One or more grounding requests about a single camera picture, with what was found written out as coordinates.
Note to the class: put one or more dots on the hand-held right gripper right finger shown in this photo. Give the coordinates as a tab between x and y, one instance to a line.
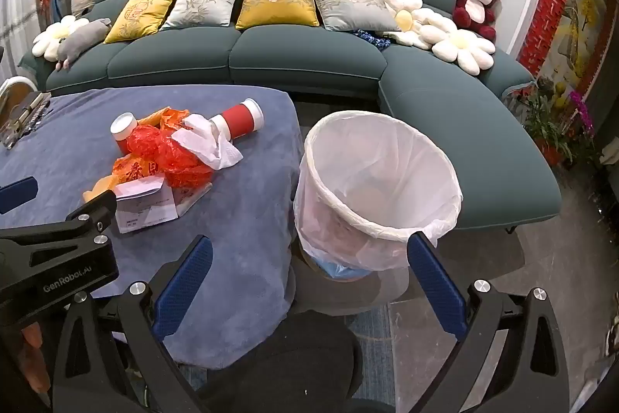
435	282

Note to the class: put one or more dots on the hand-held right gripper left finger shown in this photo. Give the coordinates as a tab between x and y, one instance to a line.
183	282

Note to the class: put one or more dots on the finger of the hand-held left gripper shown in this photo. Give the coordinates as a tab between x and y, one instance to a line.
99	205
17	194

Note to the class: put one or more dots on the orange plastic bag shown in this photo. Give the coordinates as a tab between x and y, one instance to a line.
169	117
130	168

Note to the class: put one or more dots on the white paper box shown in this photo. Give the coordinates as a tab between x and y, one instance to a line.
150	210

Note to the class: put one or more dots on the red paper cup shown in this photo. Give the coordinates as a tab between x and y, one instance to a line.
123	125
239	120

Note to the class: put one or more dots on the red plastic bag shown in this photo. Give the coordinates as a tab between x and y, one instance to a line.
159	147

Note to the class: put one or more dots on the white tissue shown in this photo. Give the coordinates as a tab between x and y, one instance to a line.
217	151

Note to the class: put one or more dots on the trash bin with white liner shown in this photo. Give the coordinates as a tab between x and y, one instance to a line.
377	161

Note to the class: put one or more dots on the person's left hand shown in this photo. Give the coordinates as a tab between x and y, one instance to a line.
36	355

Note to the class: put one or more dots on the blue table blanket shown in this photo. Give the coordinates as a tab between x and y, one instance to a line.
242	248

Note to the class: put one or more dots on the person's black trouser leg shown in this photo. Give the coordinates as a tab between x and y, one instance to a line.
280	360

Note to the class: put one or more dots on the white flower cushion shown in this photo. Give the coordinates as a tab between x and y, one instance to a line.
459	45
401	6
48	38

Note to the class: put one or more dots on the grey plush toy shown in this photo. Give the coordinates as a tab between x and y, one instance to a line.
82	40

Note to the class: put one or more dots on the yellow embroidered cushion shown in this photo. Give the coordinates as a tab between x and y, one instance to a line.
138	16
275	1

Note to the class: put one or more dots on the green potted plant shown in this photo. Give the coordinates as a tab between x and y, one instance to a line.
546	122

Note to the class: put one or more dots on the grey embroidered cushion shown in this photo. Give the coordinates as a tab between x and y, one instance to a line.
203	4
353	6

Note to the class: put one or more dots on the purple orchid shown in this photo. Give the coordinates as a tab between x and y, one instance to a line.
580	103

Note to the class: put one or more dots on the green curved sofa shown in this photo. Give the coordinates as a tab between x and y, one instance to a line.
290	50

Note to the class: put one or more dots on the red and white plush monkey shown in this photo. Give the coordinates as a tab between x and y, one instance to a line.
466	14

